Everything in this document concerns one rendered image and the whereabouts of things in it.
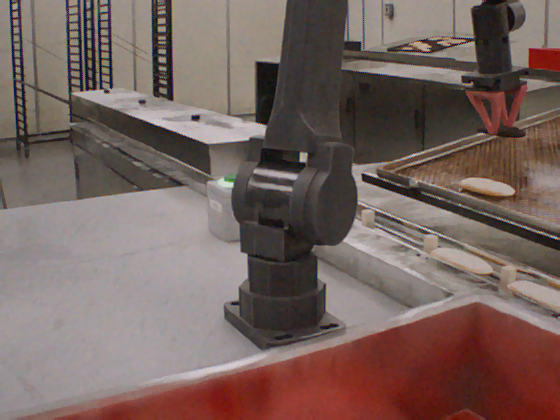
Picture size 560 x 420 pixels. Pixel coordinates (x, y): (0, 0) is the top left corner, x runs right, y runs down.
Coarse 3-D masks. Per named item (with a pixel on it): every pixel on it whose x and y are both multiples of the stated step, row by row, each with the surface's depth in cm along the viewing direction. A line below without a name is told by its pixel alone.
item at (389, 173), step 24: (528, 120) 129; (552, 120) 130; (456, 144) 121; (504, 144) 120; (528, 144) 118; (384, 168) 115; (432, 168) 114; (456, 168) 112; (480, 168) 111; (528, 168) 107; (552, 168) 105; (432, 192) 103; (456, 192) 102; (528, 192) 97; (552, 192) 96; (504, 216) 90; (528, 216) 86; (552, 216) 88
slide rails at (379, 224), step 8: (360, 216) 106; (376, 224) 102; (384, 224) 102; (392, 232) 98; (400, 232) 98; (408, 232) 98; (408, 240) 95; (416, 240) 94; (448, 248) 91; (488, 264) 84; (496, 272) 82; (520, 280) 79; (528, 280) 79
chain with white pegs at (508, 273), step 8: (16, 80) 435; (32, 88) 372; (56, 96) 310; (368, 216) 101; (368, 224) 101; (424, 240) 90; (432, 240) 89; (424, 248) 90; (432, 248) 89; (504, 272) 77; (512, 272) 77; (504, 280) 77; (512, 280) 77
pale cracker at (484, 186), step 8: (464, 184) 103; (472, 184) 101; (480, 184) 101; (488, 184) 100; (496, 184) 99; (504, 184) 99; (480, 192) 100; (488, 192) 98; (496, 192) 98; (504, 192) 97; (512, 192) 97
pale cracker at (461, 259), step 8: (440, 248) 89; (440, 256) 86; (448, 256) 85; (456, 256) 85; (464, 256) 85; (472, 256) 84; (456, 264) 83; (464, 264) 82; (472, 264) 82; (480, 264) 82; (472, 272) 81; (480, 272) 81; (488, 272) 81
